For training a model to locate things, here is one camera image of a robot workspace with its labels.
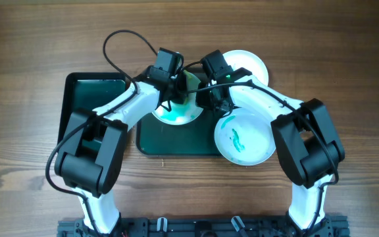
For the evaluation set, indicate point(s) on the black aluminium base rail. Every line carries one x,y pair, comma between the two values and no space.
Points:
331,226

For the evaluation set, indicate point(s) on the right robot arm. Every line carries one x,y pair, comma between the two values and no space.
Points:
307,144

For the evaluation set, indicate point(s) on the green yellow sponge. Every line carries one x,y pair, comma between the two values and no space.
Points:
182,86

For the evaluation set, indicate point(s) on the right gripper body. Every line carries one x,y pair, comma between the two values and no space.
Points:
214,99

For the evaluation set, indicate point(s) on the pale blue plate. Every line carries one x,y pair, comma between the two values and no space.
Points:
244,138

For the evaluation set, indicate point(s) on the white plate top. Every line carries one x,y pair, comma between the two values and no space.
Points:
248,69

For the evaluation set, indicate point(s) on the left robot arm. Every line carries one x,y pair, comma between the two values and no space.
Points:
89,156

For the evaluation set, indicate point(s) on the white plate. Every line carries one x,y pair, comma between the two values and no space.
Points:
248,69
180,113

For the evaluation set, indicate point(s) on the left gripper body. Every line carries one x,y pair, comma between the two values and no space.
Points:
172,93

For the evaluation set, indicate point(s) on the small black water tray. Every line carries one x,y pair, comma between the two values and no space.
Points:
89,90

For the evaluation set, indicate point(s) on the large dark serving tray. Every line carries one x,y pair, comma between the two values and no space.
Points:
196,138

